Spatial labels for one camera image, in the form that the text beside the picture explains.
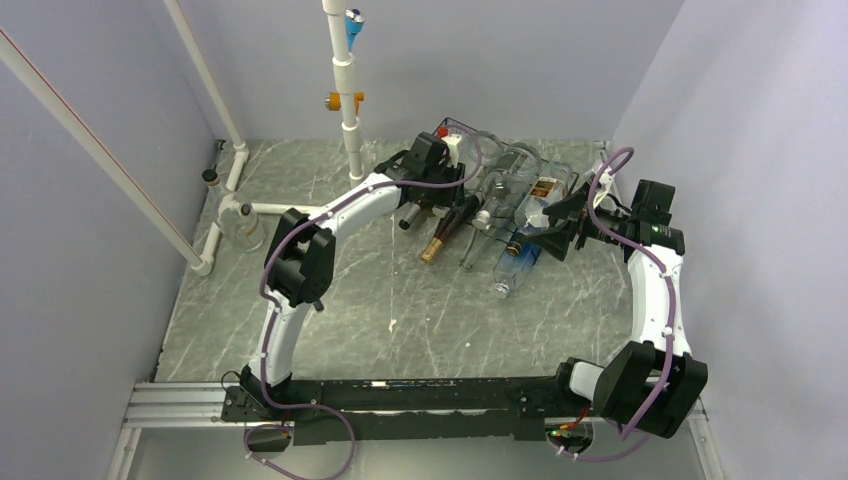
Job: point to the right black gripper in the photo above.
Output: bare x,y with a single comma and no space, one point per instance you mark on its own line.
556,241

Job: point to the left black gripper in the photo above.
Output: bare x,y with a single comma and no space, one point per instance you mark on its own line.
455,191

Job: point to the clear bottle dark label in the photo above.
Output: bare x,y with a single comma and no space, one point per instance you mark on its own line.
506,184

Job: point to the clear round cork-stoppered bottle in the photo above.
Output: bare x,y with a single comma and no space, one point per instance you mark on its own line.
235,216

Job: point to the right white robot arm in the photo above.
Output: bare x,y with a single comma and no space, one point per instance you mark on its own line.
653,382

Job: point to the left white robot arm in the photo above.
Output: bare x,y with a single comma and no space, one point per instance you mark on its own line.
300,264

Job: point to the clear square bottle black cap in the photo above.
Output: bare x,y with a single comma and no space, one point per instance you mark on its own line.
549,187

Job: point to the dark green wine bottle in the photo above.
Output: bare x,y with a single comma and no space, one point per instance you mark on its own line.
416,214

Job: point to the dark gold-foil wine bottle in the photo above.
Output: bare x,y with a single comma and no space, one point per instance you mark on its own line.
449,225

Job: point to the blue square glass bottle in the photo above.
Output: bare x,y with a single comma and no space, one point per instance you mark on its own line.
515,263

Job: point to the clear slim empty bottle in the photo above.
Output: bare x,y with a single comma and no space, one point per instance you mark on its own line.
481,243

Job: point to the blue pipe clip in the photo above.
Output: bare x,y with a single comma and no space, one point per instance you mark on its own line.
354,23

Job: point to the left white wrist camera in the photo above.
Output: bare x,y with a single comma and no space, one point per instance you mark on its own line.
452,146

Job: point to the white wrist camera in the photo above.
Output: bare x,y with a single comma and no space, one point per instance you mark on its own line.
603,183
452,146

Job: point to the black wire wine rack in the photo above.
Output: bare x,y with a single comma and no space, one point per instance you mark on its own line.
492,148

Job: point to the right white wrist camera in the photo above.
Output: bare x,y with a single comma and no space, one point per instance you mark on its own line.
603,183

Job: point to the white PVC pipe frame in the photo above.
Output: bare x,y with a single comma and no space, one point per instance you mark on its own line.
343,99

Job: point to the aluminium frame rail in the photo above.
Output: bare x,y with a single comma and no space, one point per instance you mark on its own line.
195,405

